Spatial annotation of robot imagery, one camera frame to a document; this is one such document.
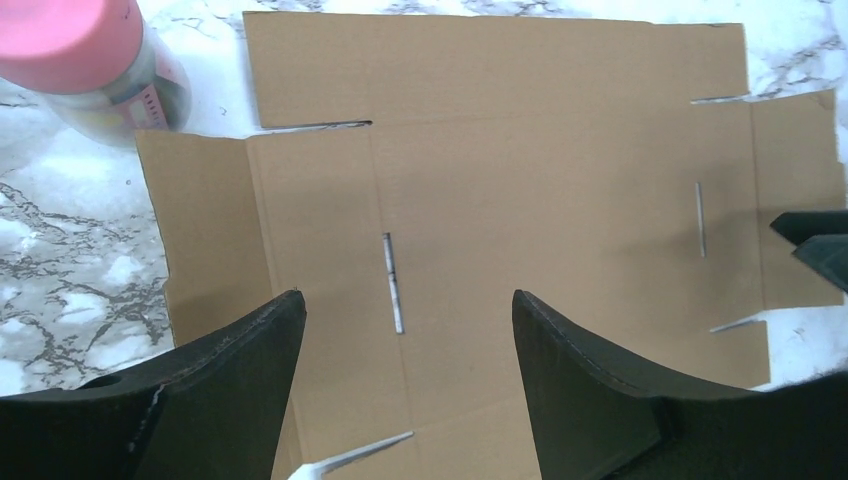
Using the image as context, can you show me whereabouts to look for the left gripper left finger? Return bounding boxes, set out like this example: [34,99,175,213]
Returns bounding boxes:
[1,291,307,480]

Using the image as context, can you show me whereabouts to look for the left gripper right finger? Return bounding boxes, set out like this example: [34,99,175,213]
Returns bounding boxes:
[512,290,847,479]

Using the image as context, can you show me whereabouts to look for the brown cardboard box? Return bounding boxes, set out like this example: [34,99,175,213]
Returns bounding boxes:
[136,12,845,479]

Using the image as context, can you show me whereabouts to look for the pink-capped clear bottle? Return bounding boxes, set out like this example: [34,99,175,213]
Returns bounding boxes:
[1,0,192,147]

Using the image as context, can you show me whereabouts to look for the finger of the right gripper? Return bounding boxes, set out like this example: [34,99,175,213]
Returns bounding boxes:
[770,210,847,293]

